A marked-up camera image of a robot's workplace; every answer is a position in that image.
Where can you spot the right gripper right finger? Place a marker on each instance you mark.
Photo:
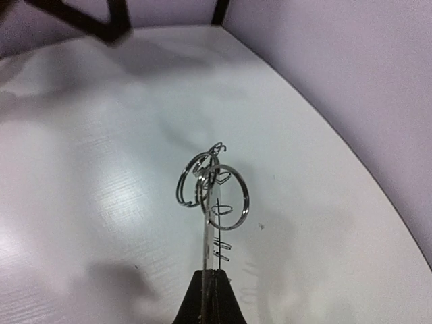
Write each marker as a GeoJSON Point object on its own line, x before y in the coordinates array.
{"type": "Point", "coordinates": [223, 305]}

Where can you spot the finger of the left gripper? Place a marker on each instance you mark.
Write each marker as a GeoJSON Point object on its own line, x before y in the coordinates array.
{"type": "Point", "coordinates": [36, 23]}

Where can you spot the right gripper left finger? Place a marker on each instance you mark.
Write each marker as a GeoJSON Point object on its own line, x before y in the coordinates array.
{"type": "Point", "coordinates": [195, 304]}

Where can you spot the metal ring disc with keyrings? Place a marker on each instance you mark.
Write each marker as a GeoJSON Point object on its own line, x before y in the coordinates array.
{"type": "Point", "coordinates": [199, 185]}

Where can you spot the left black frame post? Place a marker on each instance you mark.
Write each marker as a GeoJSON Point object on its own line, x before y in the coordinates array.
{"type": "Point", "coordinates": [219, 13]}

